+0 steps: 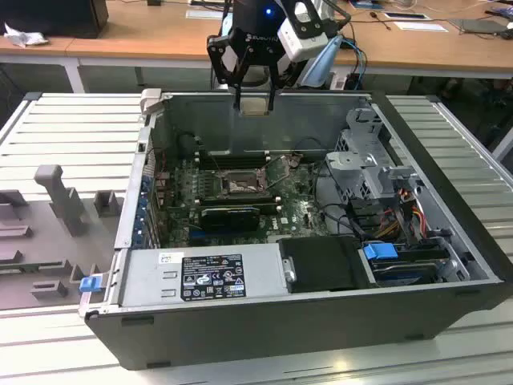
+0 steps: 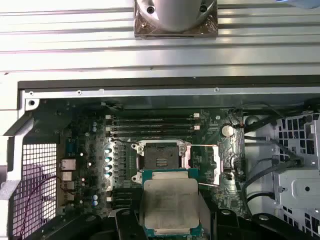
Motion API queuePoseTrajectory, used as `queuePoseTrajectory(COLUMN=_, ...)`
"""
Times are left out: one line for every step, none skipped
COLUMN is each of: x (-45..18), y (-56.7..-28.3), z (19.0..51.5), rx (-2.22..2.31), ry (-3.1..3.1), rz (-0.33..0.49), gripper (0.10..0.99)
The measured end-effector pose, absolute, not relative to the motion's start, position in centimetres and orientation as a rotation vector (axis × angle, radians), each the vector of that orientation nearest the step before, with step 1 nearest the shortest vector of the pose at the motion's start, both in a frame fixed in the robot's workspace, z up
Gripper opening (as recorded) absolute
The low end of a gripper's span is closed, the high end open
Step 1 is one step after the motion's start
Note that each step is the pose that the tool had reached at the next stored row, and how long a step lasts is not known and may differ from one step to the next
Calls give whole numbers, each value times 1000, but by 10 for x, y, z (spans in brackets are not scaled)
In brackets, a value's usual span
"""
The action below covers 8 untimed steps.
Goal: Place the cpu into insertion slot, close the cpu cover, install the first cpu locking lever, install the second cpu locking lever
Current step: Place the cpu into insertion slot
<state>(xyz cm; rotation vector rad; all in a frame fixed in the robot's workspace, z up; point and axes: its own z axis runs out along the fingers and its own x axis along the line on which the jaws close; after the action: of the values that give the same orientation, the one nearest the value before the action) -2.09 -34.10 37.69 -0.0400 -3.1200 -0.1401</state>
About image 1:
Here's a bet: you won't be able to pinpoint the black box on desk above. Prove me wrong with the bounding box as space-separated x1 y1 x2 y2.
0 0 110 40

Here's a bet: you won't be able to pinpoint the black rating label sticker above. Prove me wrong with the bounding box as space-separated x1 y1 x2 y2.
181 253 247 302

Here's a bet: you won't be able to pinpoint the small square CPU plate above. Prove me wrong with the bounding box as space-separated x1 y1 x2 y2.
239 98 270 118

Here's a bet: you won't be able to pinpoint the blue cable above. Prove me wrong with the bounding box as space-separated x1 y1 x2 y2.
340 34 366 91

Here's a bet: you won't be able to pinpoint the long wooden desk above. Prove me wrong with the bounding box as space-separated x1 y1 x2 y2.
0 0 513 95

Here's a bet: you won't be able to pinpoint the green motherboard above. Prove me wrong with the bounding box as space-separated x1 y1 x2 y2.
154 152 353 248

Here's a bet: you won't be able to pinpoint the white paper sheet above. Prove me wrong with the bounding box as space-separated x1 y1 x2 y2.
393 20 449 34

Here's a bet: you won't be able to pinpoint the white tilted wrist camera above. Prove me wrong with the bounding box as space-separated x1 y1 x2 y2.
277 1 336 64

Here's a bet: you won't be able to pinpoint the black plastic air shroud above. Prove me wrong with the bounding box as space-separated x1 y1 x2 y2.
276 235 373 294

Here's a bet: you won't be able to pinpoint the dark grey laptop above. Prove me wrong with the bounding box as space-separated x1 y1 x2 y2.
447 18 511 38

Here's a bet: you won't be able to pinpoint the open black PC case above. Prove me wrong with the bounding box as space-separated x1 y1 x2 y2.
78 88 507 372

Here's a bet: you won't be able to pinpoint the black graphics card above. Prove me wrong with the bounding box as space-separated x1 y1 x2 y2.
200 206 261 233

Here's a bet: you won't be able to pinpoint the black looped cable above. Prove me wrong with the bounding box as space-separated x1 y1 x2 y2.
311 158 364 237

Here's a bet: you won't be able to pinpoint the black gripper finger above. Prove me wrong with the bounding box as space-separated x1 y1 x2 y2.
207 26 252 111
256 47 291 112

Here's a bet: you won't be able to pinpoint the grey case corner latch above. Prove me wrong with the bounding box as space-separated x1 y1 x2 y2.
139 88 164 118

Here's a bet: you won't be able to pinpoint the blue plastic case latch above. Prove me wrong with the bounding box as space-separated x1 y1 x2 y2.
79 276 102 294

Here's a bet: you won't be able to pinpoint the grey power supply unit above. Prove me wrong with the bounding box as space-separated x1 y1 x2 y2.
119 243 290 309

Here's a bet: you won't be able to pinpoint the blue expansion slot retainers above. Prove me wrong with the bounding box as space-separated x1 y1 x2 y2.
135 176 152 246

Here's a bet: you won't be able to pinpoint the hard disk in blue carrier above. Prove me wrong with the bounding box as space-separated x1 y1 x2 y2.
362 242 440 286

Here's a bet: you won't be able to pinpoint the white power strip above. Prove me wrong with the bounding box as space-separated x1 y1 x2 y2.
329 71 349 91

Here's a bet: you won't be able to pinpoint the yellow power wire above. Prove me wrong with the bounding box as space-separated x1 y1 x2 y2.
376 218 406 238

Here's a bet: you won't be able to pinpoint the red and orange wire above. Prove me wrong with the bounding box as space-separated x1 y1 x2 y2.
408 202 429 236

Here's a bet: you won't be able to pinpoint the crumpled white paper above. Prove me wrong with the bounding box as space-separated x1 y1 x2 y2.
2 22 50 49

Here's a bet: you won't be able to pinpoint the grey metal drive cage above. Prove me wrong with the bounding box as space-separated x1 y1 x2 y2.
323 107 426 204

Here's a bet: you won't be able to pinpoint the white framed tablet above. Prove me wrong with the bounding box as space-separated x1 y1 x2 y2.
383 11 433 22

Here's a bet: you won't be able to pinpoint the grey parts rack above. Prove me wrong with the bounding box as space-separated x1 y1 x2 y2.
0 164 126 310

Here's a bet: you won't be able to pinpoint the small white barcode sticker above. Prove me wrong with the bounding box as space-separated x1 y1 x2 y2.
156 251 186 265

